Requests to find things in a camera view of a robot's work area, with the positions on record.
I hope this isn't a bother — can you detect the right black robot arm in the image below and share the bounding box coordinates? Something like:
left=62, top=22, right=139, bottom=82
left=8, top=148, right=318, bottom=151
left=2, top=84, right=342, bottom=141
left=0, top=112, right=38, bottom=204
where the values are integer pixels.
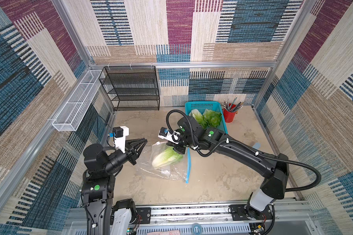
left=159, top=109, right=322, bottom=218

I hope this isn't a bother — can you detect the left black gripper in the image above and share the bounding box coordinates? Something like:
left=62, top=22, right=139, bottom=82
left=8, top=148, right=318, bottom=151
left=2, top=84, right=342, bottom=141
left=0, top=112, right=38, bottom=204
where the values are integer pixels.
left=103, top=137, right=147, bottom=175

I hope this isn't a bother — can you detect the chinese cabbage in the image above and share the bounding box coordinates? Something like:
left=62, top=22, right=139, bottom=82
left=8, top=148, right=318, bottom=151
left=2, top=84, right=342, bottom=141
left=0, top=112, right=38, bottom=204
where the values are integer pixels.
left=203, top=109, right=222, bottom=128
left=189, top=109, right=208, bottom=129

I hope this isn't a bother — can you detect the red pen cup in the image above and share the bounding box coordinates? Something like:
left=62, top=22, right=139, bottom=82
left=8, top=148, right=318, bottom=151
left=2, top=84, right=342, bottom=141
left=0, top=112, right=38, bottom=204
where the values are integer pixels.
left=223, top=103, right=238, bottom=123

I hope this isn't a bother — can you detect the pink calculator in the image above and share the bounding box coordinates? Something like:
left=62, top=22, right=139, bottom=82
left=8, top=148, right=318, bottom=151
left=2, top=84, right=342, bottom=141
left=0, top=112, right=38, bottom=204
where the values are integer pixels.
left=147, top=230, right=181, bottom=235

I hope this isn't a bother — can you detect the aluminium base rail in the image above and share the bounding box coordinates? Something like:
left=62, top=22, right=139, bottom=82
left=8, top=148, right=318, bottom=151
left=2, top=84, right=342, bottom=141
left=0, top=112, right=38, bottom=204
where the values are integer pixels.
left=61, top=201, right=324, bottom=235

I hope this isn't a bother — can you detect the teal plastic basket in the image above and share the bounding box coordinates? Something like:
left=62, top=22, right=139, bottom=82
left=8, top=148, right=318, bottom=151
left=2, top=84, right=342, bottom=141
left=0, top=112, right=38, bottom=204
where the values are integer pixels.
left=185, top=101, right=227, bottom=133

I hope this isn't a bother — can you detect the white wire mesh tray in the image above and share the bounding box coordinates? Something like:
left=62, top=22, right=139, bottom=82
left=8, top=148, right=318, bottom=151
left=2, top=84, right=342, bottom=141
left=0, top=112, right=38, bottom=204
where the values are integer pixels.
left=52, top=70, right=102, bottom=132

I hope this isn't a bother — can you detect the blue-zip clear bag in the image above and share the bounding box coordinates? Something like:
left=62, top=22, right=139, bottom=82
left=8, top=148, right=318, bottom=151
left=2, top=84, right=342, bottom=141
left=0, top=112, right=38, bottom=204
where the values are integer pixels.
left=135, top=142, right=191, bottom=183

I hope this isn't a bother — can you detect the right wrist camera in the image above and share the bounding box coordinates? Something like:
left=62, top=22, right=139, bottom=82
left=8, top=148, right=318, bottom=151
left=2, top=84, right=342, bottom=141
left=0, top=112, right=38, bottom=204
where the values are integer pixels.
left=158, top=127, right=180, bottom=144

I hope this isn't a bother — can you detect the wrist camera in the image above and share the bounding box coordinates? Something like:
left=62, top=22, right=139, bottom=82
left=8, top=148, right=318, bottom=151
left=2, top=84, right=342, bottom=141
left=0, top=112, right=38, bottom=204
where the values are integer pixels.
left=109, top=126, right=129, bottom=153
left=158, top=127, right=180, bottom=144

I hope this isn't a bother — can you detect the black wire shelf rack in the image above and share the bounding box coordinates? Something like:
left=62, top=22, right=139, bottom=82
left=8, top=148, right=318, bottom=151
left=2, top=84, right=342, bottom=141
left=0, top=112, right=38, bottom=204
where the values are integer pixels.
left=100, top=66, right=160, bottom=111

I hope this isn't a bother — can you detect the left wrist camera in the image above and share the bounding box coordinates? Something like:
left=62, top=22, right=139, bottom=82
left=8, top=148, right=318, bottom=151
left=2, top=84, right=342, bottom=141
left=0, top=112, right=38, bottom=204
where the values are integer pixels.
left=109, top=126, right=129, bottom=153

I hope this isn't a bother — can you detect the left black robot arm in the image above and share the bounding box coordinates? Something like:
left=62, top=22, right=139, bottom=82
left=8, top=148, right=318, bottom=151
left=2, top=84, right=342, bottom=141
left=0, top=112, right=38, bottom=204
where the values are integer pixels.
left=80, top=138, right=147, bottom=235

